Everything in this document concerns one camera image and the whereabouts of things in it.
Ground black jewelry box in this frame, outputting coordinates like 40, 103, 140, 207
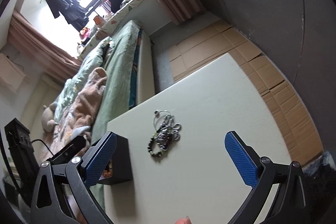
98, 134, 133, 185

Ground person's hand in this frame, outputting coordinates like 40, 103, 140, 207
175, 216, 191, 224

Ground beige stuffed toy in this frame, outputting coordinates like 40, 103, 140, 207
41, 102, 58, 133

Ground pink plush blanket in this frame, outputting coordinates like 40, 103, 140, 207
50, 67, 107, 153

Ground pink curtain left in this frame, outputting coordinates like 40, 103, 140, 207
7, 10, 81, 83

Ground green bed quilt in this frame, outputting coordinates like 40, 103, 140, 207
53, 19, 144, 210

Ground flattened cardboard sheets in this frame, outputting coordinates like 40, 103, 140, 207
168, 20, 323, 165

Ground dark hanging clothes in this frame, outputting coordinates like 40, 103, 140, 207
45, 0, 88, 32

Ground patterned windowsill cushion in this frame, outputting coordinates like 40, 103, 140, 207
77, 0, 144, 61

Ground black device with cable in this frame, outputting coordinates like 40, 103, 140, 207
3, 118, 87, 204

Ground dark bead bracelet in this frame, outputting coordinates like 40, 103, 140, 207
147, 130, 165, 158

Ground silver chain jewelry pile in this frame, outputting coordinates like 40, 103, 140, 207
153, 110, 182, 151

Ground white bed frame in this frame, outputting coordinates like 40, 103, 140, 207
136, 31, 155, 105

